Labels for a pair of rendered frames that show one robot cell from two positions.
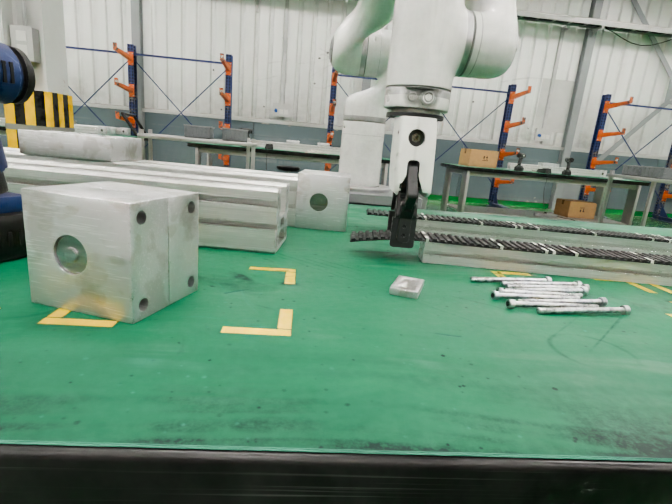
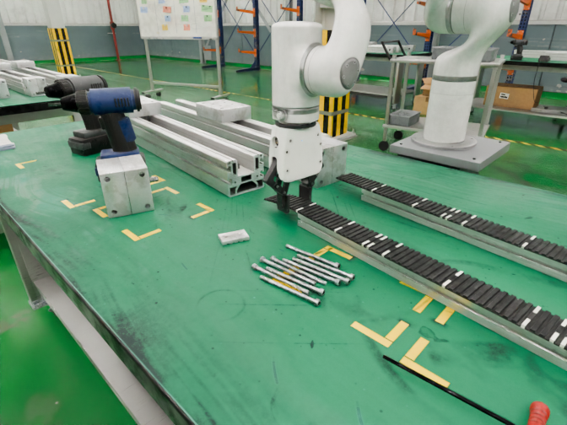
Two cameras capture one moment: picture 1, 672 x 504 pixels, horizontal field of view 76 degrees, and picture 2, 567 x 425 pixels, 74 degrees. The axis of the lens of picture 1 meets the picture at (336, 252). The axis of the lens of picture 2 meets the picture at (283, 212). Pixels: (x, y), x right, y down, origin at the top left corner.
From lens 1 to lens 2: 0.64 m
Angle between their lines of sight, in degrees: 47
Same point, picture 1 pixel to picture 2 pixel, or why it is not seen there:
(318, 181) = not seen: hidden behind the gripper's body
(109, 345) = (90, 223)
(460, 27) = (294, 65)
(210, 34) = not seen: outside the picture
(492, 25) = (315, 61)
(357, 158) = (434, 115)
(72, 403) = (55, 238)
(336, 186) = not seen: hidden behind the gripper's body
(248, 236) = (219, 184)
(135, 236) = (105, 186)
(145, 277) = (113, 201)
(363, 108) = (443, 68)
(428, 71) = (278, 97)
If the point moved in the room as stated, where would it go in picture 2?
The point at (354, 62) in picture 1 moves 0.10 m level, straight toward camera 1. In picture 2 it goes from (439, 24) to (419, 24)
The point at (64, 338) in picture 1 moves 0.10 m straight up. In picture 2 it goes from (87, 217) to (75, 171)
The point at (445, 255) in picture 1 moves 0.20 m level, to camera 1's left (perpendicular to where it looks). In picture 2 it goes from (311, 224) to (248, 193)
